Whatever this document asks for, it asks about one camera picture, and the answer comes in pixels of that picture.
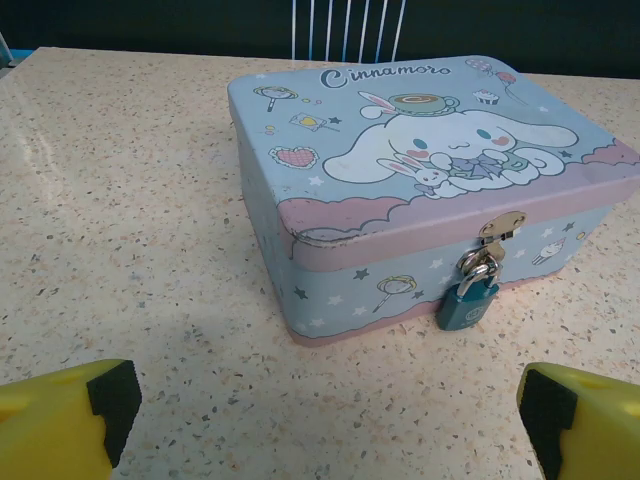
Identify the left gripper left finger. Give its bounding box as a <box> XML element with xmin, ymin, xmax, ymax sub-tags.
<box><xmin>0</xmin><ymin>358</ymin><xmax>143</xmax><ymax>480</ymax></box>

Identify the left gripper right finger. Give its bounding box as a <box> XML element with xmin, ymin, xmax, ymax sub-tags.
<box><xmin>515</xmin><ymin>362</ymin><xmax>640</xmax><ymax>480</ymax></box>

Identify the teal padlock with silver shackle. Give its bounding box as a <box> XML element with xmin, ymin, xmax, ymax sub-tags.
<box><xmin>437</xmin><ymin>259</ymin><xmax>502</xmax><ymax>333</ymax></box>

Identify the brass hasp latch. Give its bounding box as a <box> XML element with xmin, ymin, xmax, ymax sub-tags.
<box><xmin>477</xmin><ymin>210</ymin><xmax>529</xmax><ymax>246</ymax></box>

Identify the blue pink cartoon tin box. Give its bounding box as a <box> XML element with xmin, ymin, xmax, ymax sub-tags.
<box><xmin>226</xmin><ymin>53</ymin><xmax>640</xmax><ymax>350</ymax></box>

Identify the dark panel with line print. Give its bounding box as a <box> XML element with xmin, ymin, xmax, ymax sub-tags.
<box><xmin>0</xmin><ymin>0</ymin><xmax>640</xmax><ymax>81</ymax></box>

